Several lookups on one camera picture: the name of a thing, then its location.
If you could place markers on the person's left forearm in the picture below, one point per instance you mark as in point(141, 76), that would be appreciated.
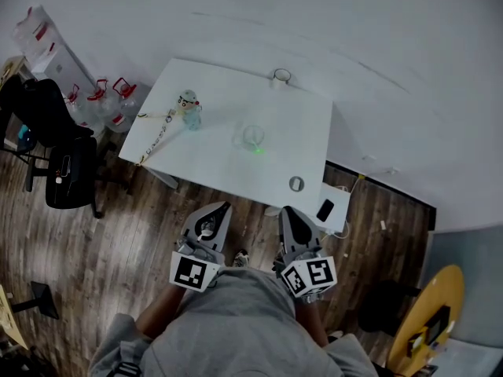
point(159, 312)

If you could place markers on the clear glass cup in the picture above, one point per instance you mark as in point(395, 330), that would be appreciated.
point(243, 137)

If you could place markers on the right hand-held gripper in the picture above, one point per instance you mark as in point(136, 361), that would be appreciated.
point(308, 267)

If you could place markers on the black office chair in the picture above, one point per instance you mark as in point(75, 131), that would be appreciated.
point(70, 171)

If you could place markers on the green star stick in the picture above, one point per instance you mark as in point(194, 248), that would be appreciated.
point(258, 150)

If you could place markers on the person's grey sweatshirt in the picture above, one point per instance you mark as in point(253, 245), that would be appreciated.
point(239, 328)

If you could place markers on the black floor stand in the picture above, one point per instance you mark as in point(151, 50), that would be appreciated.
point(41, 299)

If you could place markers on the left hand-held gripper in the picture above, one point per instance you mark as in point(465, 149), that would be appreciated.
point(195, 263)

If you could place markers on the white tape roll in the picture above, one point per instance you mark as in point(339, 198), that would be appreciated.
point(281, 80)

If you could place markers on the black smartphone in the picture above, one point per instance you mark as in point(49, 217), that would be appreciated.
point(325, 210)

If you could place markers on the wooden cabinet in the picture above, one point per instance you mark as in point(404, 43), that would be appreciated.
point(12, 69)

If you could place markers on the person's right shoe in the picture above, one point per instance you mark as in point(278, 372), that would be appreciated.
point(277, 264)

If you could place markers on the person's shoe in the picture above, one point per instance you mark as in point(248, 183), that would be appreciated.
point(277, 264)
point(241, 258)

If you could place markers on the light wooden table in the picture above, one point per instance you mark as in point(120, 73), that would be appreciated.
point(9, 320)

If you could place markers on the person's right forearm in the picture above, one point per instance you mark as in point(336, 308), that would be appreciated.
point(312, 322)

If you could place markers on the white side shelf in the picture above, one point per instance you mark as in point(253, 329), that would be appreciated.
point(338, 206)

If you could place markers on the white box appliance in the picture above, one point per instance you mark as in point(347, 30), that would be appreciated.
point(63, 69)

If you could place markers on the black jacket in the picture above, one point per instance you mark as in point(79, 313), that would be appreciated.
point(39, 108)

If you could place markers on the white table leg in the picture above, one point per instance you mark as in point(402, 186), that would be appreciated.
point(163, 177)

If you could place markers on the grey partition panel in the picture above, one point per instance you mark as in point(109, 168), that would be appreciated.
point(471, 281)

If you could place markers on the black stool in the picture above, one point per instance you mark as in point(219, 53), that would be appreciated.
point(383, 308)

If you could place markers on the yellow round table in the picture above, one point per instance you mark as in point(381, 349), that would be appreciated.
point(424, 312)

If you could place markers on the black device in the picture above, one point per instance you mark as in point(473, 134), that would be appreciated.
point(438, 324)

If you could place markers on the person's left shoe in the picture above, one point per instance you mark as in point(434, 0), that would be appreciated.
point(241, 258)

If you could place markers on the cartoon figure water bottle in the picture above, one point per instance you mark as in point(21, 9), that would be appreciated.
point(189, 110)

